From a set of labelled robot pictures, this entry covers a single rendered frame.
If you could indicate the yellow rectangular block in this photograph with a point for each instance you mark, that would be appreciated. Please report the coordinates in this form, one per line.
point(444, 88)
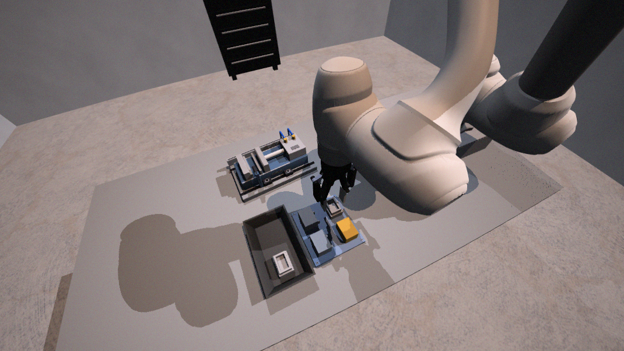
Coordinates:
point(347, 230)

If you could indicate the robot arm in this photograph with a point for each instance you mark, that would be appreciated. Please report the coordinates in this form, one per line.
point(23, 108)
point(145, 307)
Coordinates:
point(407, 152)

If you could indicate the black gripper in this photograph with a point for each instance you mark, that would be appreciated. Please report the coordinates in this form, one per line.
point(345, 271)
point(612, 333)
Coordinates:
point(337, 173)

